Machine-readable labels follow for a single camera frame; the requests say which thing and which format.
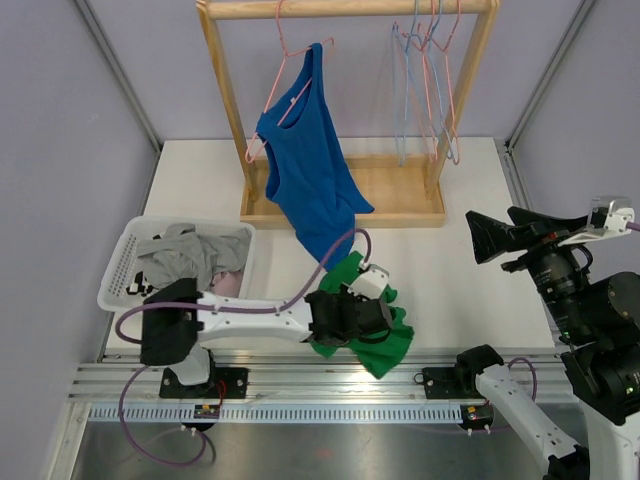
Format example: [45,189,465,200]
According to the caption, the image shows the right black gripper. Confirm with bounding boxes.
[467,204,592,338]

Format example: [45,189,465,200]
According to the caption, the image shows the green tank top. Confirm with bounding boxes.
[318,251,414,379]

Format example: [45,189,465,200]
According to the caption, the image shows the pink hanger of striped top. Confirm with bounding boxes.
[425,1,461,166]

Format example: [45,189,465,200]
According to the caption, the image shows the blue hanger of mauve top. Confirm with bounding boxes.
[416,1,460,165]

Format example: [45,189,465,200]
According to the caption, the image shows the mauve pink tank top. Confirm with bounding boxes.
[210,271,243,298]

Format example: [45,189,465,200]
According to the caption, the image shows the blue tank top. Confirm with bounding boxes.
[256,43,374,262]

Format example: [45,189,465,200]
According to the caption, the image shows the grey tank top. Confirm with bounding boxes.
[136,223,250,290]

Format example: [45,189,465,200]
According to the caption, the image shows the pink hanger of blue top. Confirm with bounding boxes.
[243,0,336,165]

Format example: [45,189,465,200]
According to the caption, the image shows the blue hanger of green top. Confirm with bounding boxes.
[390,1,426,167]

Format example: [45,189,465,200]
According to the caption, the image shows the black white striped tank top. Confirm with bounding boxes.
[125,271,155,297]

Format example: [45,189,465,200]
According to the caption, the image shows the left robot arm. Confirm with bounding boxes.
[140,279,393,398]

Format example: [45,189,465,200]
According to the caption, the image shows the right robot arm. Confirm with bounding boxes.
[453,197,639,479]

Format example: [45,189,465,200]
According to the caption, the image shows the wooden clothes rack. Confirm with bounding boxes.
[197,1,500,229]

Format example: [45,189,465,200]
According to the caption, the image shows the white plastic basket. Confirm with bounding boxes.
[97,216,256,313]

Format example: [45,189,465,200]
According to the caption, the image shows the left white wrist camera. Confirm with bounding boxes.
[347,264,390,299]

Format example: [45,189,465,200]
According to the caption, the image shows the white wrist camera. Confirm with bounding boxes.
[347,264,390,299]
[559,196,639,246]

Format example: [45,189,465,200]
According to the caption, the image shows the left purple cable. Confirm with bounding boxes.
[113,227,374,469]

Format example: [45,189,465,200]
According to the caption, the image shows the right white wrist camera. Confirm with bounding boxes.
[559,196,639,246]

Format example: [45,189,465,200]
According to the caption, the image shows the white slotted cable duct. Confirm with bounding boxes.
[89,402,462,424]

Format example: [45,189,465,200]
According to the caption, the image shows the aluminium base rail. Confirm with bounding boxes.
[68,349,577,405]

